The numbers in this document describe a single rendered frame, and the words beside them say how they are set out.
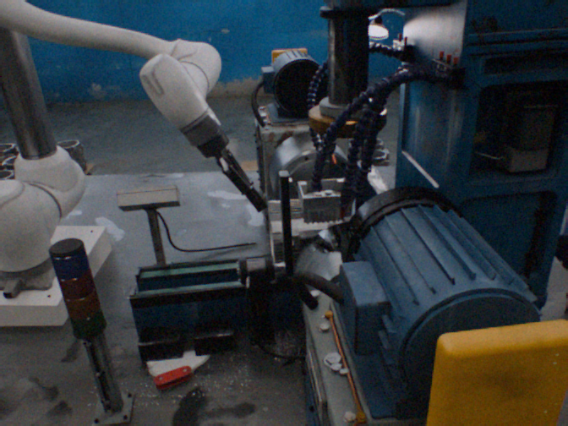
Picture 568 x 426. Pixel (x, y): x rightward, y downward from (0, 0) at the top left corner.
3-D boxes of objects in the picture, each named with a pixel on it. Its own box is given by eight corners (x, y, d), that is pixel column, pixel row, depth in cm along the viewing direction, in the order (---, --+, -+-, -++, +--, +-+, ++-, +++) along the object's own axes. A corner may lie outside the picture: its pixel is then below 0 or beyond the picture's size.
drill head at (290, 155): (335, 182, 182) (335, 115, 171) (360, 230, 150) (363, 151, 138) (267, 188, 180) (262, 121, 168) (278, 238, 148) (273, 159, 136)
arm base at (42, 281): (-25, 303, 133) (-32, 286, 130) (11, 253, 151) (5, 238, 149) (44, 300, 133) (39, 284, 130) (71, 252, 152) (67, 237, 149)
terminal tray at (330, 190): (343, 202, 131) (344, 177, 128) (352, 221, 122) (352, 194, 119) (298, 206, 131) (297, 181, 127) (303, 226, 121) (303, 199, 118)
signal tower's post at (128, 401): (135, 394, 112) (93, 232, 92) (130, 423, 105) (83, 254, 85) (99, 398, 111) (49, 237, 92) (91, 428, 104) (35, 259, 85)
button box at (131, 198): (181, 206, 150) (180, 189, 151) (177, 201, 143) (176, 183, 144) (122, 211, 148) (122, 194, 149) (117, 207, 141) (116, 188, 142)
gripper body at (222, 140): (221, 133, 115) (243, 164, 119) (221, 122, 123) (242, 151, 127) (194, 150, 117) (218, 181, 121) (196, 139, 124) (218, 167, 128)
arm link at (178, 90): (203, 117, 111) (220, 93, 121) (158, 57, 104) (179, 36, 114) (168, 137, 115) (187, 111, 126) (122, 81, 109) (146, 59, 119)
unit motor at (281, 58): (315, 150, 204) (313, 42, 184) (331, 182, 175) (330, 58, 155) (252, 155, 202) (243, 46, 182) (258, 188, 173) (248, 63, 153)
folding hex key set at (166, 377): (190, 369, 118) (189, 363, 117) (194, 378, 115) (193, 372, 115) (154, 382, 115) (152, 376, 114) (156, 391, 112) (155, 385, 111)
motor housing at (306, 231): (340, 244, 142) (341, 183, 133) (355, 282, 126) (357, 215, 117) (270, 250, 141) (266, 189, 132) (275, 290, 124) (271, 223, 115)
